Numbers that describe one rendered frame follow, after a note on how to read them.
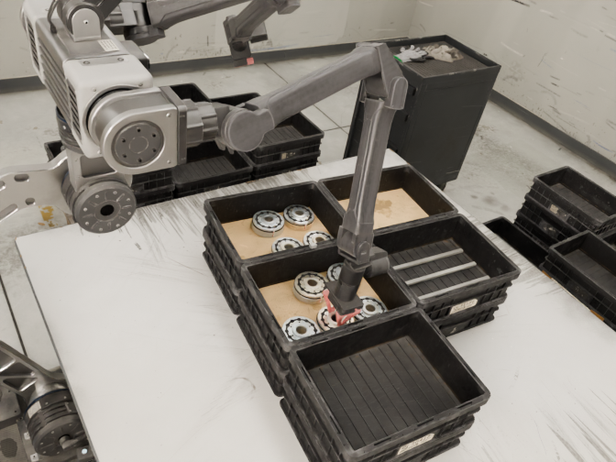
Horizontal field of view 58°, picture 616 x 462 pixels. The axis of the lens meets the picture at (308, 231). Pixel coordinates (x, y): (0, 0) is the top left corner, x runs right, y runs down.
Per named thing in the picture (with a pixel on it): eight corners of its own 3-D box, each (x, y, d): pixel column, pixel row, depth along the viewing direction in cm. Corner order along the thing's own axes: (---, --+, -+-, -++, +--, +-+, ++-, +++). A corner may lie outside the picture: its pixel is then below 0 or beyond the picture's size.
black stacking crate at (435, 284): (408, 333, 156) (419, 306, 149) (354, 264, 175) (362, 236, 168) (508, 298, 174) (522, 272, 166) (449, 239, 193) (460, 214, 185)
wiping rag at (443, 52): (438, 65, 301) (440, 59, 298) (412, 49, 313) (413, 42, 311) (473, 60, 315) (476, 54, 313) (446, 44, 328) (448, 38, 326)
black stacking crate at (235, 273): (236, 293, 158) (239, 265, 150) (201, 229, 176) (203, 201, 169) (352, 263, 175) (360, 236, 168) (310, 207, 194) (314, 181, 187)
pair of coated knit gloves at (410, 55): (403, 65, 292) (405, 60, 291) (381, 50, 303) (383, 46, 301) (436, 60, 305) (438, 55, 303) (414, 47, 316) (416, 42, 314)
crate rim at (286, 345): (285, 354, 132) (287, 347, 131) (238, 270, 151) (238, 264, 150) (417, 311, 150) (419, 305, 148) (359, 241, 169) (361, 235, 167)
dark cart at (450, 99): (380, 217, 332) (423, 78, 275) (338, 177, 358) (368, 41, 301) (450, 195, 362) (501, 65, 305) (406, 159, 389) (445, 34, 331)
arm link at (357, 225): (361, 71, 127) (393, 75, 118) (379, 74, 130) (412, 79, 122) (330, 247, 138) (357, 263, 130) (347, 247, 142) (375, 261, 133)
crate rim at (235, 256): (238, 270, 151) (238, 264, 150) (202, 205, 170) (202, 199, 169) (359, 241, 169) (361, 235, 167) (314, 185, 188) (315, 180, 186)
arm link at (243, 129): (369, 30, 124) (400, 32, 116) (380, 88, 131) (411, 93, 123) (198, 113, 107) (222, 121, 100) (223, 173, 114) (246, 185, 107)
